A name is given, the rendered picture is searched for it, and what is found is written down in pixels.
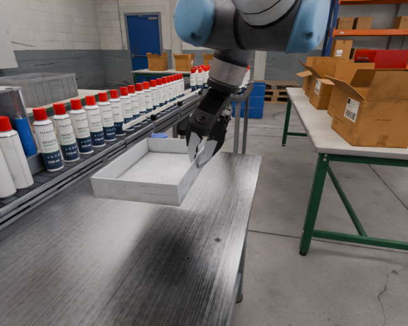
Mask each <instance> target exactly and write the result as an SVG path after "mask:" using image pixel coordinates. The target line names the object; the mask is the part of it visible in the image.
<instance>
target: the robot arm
mask: <svg viewBox="0 0 408 326"><path fill-rule="evenodd" d="M329 9H330V0H178V2H177V4H176V7H175V10H174V28H175V31H176V34H177V35H178V37H179V38H180V39H181V40H182V41H184V42H185V43H189V44H192V45H193V46H195V47H205V48H208V49H214V50H215V51H214V55H213V59H212V60H210V61H209V65H211V67H210V70H209V77H208V79H207V85H208V86H209V87H211V88H210V89H209V90H208V91H207V93H206V95H205V96H204V97H203V99H202V101H201V102H200V103H199V105H198V106H197V107H196V109H195V111H194V112H193V113H192V115H191V117H190V118H189V119H188V125H187V128H186V142H187V151H188V157H189V160H190V163H192V161H193V160H194V159H195V157H196V153H197V152H198V145H199V144H200V143H201V141H202V138H203V137H202V136H208V135H209V136H210V139H207V141H206V142H205V145H204V148H205V151H204V152H203V154H202V155H201V160H200V161H199V162H198V169H199V168H201V167H203V166H204V165H205V164H206V163H207V162H208V161H209V160H210V159H211V158H212V157H213V156H214V155H215V154H216V153H217V152H218V151H219V150H220V148H221V147H222V145H223V143H224V142H225V135H226V132H227V130H226V128H227V126H228V123H229V120H230V118H231V115H232V111H233V110H232V109H229V108H227V105H228V103H229V99H230V97H231V94H237V93H238V89H239V86H241V85H242V82H243V80H244V76H245V73H246V71H247V67H248V64H249V61H250V59H251V56H252V53H253V51H254V50H258V51H270V52H285V54H289V53H309V52H311V51H313V50H315V49H316V48H317V47H318V45H319V43H320V42H321V40H322V38H323V36H324V32H325V30H326V26H327V22H328V15H329Z"/></svg>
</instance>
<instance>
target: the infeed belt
mask: <svg viewBox="0 0 408 326"><path fill-rule="evenodd" d="M121 140H123V139H121V138H117V139H116V141H114V142H106V146H105V147H102V148H93V151H94V152H93V153H92V154H90V155H80V154H79V152H78V154H79V157H80V160H79V161H78V162H74V163H69V164H68V163H65V162H64V160H63V159H62V162H63V166H64V168H63V169H62V170H61V171H58V172H54V173H49V172H47V170H46V169H44V170H42V171H40V172H38V173H36V174H34V175H32V178H33V181H34V185H33V186H31V187H29V188H27V189H24V190H17V193H16V194H15V195H13V196H12V197H9V198H7V199H1V200H0V209H1V208H2V207H4V206H6V205H7V204H10V203H11V202H13V201H15V200H17V199H18V198H20V197H22V196H24V195H26V194H27V193H29V192H31V191H32V190H35V189H36V188H38V187H40V186H42V185H43V184H45V183H47V182H48V181H50V180H52V179H54V178H56V177H57V176H59V175H61V174H62V173H65V172H66V171H68V170H70V169H72V168H73V167H75V166H77V165H79V164H81V163H82V162H84V161H86V160H87V159H89V158H91V157H93V156H95V155H97V154H98V153H100V152H102V151H103V150H105V149H107V148H109V147H111V146H112V145H114V144H116V143H117V142H120V141H121Z"/></svg>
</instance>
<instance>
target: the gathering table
mask: <svg viewBox="0 0 408 326"><path fill-rule="evenodd" d="M253 84H254V81H249V86H248V88H247V89H246V90H245V91H244V95H242V96H235V95H231V97H230V99H229V101H235V102H236V108H235V121H234V145H233V153H238V141H239V130H240V109H241V102H243V101H244V100H245V113H244V131H243V140H242V154H245V149H246V140H247V123H248V114H249V97H250V92H251V91H252V90H253V87H254V86H253ZM189 89H190V83H186V84H184V91H186V90H189ZM206 93H207V91H203V94H202V95H201V96H202V99H203V97H204V96H205V95H206ZM180 139H185V136H181V135H180Z"/></svg>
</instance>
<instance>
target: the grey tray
mask: <svg viewBox="0 0 408 326"><path fill-rule="evenodd" d="M206 141H207V140H202V141H201V143H200V144H199V145H198V152H197V153H196V157H195V159H194V160H193V161H192V163H190V160H189V157H188V151H187V142H186V139H174V138H145V139H144V140H142V141H141V142H139V143H138V144H137V145H135V146H134V147H132V148H131V149H129V150H128V151H127V152H125V153H124V154H123V155H121V156H120V157H118V158H117V159H115V160H114V161H113V162H111V163H110V164H108V165H107V166H106V167H104V168H102V169H101V170H100V171H98V172H97V173H95V174H94V175H93V176H91V177H90V179H91V183H92V187H93V191H94V194H95V197H98V198H105V199H116V200H122V201H133V202H145V203H151V204H162V205H169V206H180V205H181V203H182V202H183V200H184V198H185V197H186V195H187V193H188V192H189V190H190V188H191V187H192V185H193V183H194V182H195V180H196V178H197V177H198V175H199V173H200V171H201V170H202V168H203V167H201V168H199V169H198V162H199V161H200V160H201V155H202V154H203V152H204V151H205V148H204V145H205V142H206Z"/></svg>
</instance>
